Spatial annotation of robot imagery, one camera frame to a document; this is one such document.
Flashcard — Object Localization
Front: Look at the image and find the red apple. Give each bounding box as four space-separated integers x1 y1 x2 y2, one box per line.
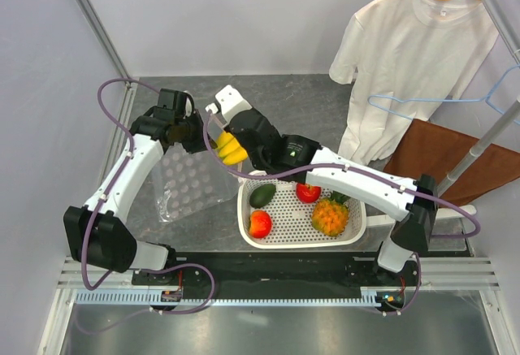
296 183 322 204

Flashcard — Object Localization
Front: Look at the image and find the clear zip top bag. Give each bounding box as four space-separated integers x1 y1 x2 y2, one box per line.
150 144 239 223

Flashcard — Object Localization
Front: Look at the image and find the orange toy pineapple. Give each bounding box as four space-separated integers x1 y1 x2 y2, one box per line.
311 192 350 237

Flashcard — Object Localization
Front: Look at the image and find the blue clothes hanger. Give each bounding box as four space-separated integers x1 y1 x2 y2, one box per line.
367 64 519 120

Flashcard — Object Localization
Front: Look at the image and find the white perforated plastic basket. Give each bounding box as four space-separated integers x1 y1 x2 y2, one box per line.
237 178 366 249

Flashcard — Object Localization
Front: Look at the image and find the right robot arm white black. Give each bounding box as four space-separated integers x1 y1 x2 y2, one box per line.
223 108 438 285

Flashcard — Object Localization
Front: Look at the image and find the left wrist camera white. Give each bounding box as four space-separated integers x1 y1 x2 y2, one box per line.
182 91 196 118

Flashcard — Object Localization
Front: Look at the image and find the white cable duct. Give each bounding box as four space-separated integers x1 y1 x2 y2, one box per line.
74 287 389 307

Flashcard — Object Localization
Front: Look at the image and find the red orange peach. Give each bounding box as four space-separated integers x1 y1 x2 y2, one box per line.
249 210 272 239

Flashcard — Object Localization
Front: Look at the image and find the silver clothes rack pole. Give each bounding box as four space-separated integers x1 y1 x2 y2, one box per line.
438 98 519 197

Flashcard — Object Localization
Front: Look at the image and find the aluminium frame post left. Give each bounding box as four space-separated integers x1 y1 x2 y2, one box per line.
75 0 130 78

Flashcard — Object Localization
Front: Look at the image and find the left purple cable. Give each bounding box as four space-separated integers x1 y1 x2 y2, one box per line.
79 78 163 291

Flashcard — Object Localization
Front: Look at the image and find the yellow banana bunch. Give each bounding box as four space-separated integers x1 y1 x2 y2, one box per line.
216 132 248 166

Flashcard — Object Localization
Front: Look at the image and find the green avocado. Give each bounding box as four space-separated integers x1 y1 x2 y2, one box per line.
249 184 277 209

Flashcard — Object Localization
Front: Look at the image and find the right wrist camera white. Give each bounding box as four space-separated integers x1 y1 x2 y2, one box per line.
205 85 253 123

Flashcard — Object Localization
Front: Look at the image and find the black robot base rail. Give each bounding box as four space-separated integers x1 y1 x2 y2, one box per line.
129 251 420 303

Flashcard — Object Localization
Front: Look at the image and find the brown cloth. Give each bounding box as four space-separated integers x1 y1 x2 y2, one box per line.
383 119 519 206

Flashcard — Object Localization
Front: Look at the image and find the white t-shirt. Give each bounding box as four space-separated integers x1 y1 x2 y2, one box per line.
329 0 498 165

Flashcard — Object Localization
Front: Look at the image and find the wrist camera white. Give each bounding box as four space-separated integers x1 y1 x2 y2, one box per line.
205 85 253 123
182 91 196 118

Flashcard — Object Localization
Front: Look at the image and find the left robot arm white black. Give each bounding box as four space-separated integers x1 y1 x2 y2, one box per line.
63 89 206 284

